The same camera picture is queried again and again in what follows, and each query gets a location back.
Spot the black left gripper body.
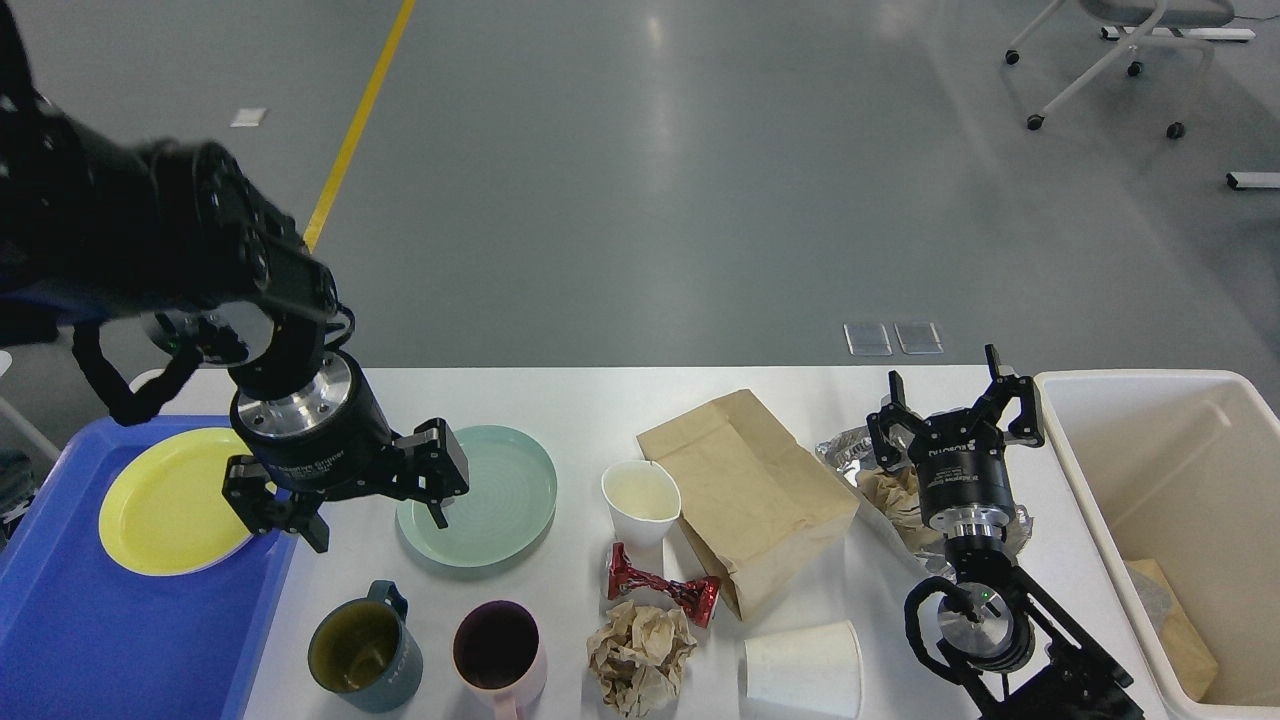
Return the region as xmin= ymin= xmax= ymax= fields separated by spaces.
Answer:
xmin=229 ymin=351 xmax=397 ymax=501

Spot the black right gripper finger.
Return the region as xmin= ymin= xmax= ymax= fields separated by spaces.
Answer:
xmin=968 ymin=345 xmax=1044 ymax=448
xmin=867 ymin=372 xmax=936 ymax=473

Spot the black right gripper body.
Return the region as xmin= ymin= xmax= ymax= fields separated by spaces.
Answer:
xmin=911 ymin=432 xmax=1016 ymax=544

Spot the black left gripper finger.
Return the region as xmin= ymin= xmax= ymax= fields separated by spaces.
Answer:
xmin=221 ymin=455 xmax=330 ymax=553
xmin=355 ymin=418 xmax=470 ymax=530

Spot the mint green plate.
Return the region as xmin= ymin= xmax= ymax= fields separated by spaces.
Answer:
xmin=396 ymin=425 xmax=558 ymax=568

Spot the dark teal mug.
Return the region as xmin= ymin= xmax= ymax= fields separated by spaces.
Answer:
xmin=306 ymin=580 xmax=424 ymax=714

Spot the pink mug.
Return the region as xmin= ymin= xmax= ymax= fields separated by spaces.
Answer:
xmin=452 ymin=600 xmax=549 ymax=719

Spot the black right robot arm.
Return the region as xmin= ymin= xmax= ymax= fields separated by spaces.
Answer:
xmin=867 ymin=345 xmax=1146 ymax=719

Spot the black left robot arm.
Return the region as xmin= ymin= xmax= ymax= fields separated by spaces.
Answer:
xmin=1 ymin=6 xmax=470 ymax=553

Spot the crumpled aluminium foil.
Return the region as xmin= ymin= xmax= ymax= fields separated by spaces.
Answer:
xmin=815 ymin=428 xmax=1036 ymax=582

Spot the crumpled brown paper napkin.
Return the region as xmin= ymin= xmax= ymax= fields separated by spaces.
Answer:
xmin=855 ymin=468 xmax=945 ymax=555

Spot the left floor socket plate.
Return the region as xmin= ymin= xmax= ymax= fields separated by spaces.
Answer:
xmin=844 ymin=322 xmax=893 ymax=357

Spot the floor socket plate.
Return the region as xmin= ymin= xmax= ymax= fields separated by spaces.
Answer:
xmin=893 ymin=322 xmax=945 ymax=356
xmin=844 ymin=322 xmax=893 ymax=357

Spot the right floor socket plate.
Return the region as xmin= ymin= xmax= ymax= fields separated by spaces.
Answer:
xmin=893 ymin=322 xmax=945 ymax=356

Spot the yellow plate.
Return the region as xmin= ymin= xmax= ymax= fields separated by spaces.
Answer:
xmin=99 ymin=427 xmax=252 ymax=577

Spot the brown paper bag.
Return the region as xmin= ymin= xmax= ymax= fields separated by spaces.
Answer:
xmin=637 ymin=389 xmax=861 ymax=623

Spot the white plastic bin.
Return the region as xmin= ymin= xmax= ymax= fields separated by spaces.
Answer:
xmin=1036 ymin=369 xmax=1279 ymax=719

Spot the upright white paper cup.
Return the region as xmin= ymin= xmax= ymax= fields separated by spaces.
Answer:
xmin=602 ymin=460 xmax=684 ymax=550

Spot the lying white paper cup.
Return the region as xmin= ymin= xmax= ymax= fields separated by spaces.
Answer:
xmin=742 ymin=620 xmax=864 ymax=719

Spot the blue plastic tray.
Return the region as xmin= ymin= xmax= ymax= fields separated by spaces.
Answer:
xmin=1 ymin=415 xmax=294 ymax=719

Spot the red foil candy wrapper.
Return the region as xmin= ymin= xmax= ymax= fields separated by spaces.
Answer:
xmin=605 ymin=541 xmax=722 ymax=629

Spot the brown paper in bin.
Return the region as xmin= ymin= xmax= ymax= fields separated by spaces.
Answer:
xmin=1125 ymin=559 xmax=1220 ymax=702

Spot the crumpled brown paper ball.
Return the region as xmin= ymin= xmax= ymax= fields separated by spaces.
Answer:
xmin=586 ymin=601 xmax=698 ymax=719

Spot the white furniture foot right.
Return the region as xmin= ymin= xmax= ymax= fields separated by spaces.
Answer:
xmin=1225 ymin=170 xmax=1280 ymax=191

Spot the white floor marker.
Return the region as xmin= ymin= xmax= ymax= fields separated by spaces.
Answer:
xmin=229 ymin=108 xmax=268 ymax=129

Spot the white table leg base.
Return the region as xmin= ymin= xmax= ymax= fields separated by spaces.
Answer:
xmin=1100 ymin=26 xmax=1256 ymax=44

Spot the white office chair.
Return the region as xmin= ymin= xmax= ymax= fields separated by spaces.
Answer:
xmin=1027 ymin=1 xmax=1236 ymax=140

